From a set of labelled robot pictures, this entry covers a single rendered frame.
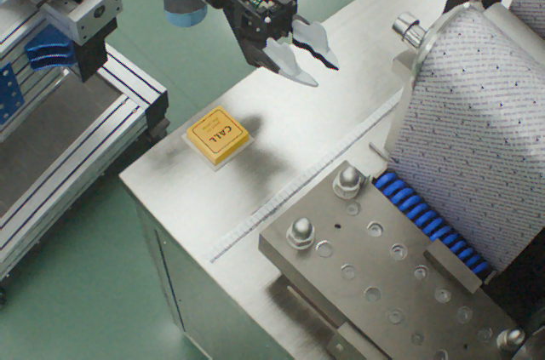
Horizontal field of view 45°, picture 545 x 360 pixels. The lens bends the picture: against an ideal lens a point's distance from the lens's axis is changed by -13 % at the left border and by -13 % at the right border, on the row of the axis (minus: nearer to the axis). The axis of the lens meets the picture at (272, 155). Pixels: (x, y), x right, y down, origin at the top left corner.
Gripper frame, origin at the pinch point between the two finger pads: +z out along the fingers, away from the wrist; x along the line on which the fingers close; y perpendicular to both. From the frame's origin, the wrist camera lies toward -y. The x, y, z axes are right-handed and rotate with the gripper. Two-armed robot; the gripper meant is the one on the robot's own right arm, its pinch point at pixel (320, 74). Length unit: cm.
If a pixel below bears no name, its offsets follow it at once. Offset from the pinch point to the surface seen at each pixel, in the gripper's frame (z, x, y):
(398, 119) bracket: 9.7, 7.8, -8.1
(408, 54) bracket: 7.4, 9.0, 4.8
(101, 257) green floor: -43, -28, -109
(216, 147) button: -7.9, -11.9, -16.5
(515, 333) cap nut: 45.0, -7.3, -1.5
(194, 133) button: -12.1, -12.8, -16.5
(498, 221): 32.2, -0.3, 4.0
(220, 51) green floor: -74, 45, -109
